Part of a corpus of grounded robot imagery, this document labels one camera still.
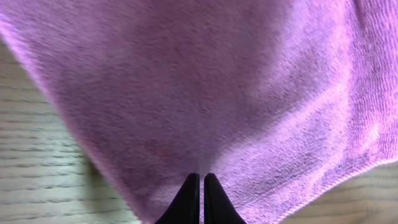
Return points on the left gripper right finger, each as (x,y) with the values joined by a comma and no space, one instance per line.
(218,208)

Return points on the purple cloth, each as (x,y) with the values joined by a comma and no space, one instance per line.
(282,100)

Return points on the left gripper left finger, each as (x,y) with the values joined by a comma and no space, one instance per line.
(185,207)

